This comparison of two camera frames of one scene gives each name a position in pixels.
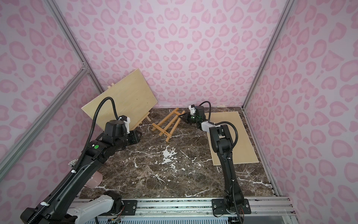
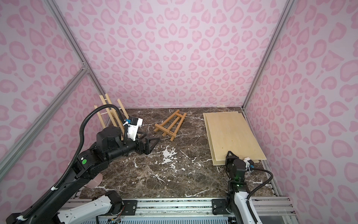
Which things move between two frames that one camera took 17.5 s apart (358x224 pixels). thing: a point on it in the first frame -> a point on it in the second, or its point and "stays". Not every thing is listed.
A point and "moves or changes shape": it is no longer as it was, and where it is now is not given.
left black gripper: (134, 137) -> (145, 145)
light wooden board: (132, 97) -> (230, 132)
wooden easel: (167, 126) moves or changes shape
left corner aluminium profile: (57, 15) stays
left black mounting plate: (130, 207) stays
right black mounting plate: (218, 206) stays
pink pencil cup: (95, 180) stays
